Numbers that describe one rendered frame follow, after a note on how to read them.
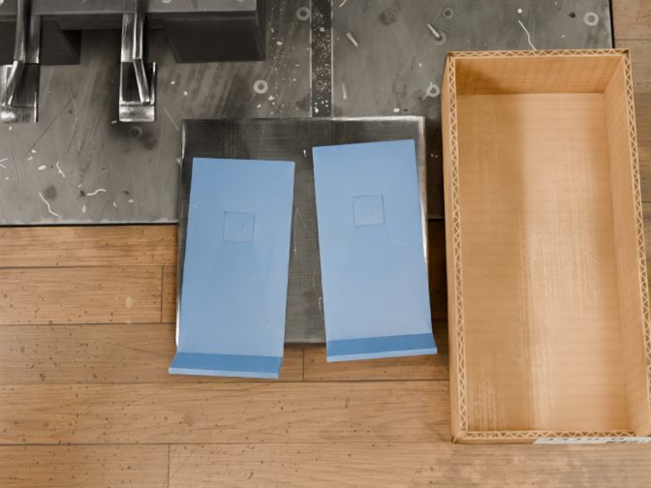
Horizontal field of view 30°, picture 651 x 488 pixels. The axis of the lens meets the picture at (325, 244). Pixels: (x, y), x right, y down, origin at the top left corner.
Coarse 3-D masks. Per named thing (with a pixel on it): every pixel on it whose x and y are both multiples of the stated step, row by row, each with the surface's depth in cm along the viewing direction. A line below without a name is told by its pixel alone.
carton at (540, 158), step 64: (448, 64) 80; (512, 64) 81; (576, 64) 81; (448, 128) 80; (512, 128) 85; (576, 128) 85; (448, 192) 81; (512, 192) 84; (576, 192) 84; (448, 256) 81; (512, 256) 83; (576, 256) 83; (640, 256) 76; (448, 320) 82; (512, 320) 82; (576, 320) 82; (640, 320) 76; (512, 384) 81; (576, 384) 81; (640, 384) 76
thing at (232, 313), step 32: (224, 160) 84; (256, 160) 83; (192, 192) 83; (224, 192) 83; (256, 192) 83; (288, 192) 83; (192, 224) 82; (224, 224) 82; (256, 224) 82; (288, 224) 82; (192, 256) 82; (224, 256) 82; (256, 256) 82; (288, 256) 82; (192, 288) 81; (224, 288) 81; (256, 288) 81; (192, 320) 81; (224, 320) 81; (256, 320) 81; (192, 352) 80; (224, 352) 80; (256, 352) 80
